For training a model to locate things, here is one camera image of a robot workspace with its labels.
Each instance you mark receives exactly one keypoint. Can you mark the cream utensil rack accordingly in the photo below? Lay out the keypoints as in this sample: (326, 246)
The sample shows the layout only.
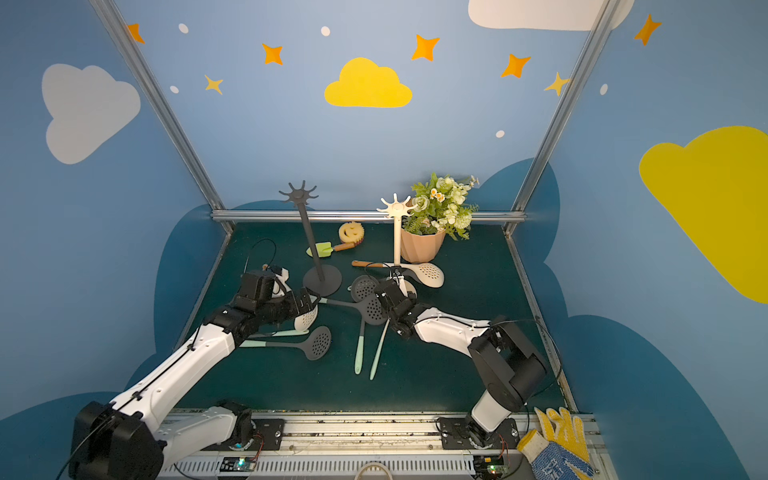
(397, 210)

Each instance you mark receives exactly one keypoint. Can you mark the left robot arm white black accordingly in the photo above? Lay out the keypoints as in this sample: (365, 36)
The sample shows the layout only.
(124, 439)

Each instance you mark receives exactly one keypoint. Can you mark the grey skimmer mint handle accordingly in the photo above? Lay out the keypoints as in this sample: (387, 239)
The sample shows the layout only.
(313, 343)
(362, 291)
(369, 308)

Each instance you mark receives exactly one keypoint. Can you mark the pink pot with flowers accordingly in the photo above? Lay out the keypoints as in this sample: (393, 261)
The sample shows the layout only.
(440, 209)

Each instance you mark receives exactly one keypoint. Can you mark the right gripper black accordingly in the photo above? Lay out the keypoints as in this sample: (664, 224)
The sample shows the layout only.
(387, 294)

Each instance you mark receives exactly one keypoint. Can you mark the cream skimmer wooden handle left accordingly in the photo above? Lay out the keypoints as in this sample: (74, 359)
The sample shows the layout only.
(295, 326)

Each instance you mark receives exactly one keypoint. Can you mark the dark grey utensil rack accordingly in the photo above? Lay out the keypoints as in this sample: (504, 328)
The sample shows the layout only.
(322, 281)

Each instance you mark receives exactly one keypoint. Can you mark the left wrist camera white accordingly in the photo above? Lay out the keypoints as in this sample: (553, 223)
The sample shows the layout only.
(281, 276)

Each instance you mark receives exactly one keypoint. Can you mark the cream skimmer wooden handle right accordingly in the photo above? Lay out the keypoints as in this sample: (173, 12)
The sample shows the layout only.
(427, 274)

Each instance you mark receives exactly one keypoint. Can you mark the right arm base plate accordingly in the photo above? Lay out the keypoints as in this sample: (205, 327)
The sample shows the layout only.
(465, 434)

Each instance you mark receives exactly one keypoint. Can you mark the cream skimmer wooden handle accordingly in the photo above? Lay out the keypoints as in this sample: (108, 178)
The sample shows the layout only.
(295, 326)
(427, 274)

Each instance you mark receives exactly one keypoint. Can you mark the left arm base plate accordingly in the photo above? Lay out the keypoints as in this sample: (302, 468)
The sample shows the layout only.
(266, 434)

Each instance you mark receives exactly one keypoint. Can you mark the yellow smiley sponge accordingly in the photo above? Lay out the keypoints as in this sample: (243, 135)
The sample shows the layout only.
(351, 232)

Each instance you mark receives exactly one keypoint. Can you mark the small green trowel wooden handle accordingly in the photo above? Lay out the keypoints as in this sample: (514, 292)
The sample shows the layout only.
(326, 249)

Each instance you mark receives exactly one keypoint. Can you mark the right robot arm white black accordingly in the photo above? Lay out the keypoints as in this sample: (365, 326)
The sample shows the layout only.
(508, 363)

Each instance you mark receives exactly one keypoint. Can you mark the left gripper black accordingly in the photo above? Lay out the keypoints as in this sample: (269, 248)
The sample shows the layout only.
(294, 303)

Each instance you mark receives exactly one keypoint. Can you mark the yellow blue work glove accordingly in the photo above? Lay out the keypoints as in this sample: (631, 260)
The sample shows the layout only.
(558, 449)

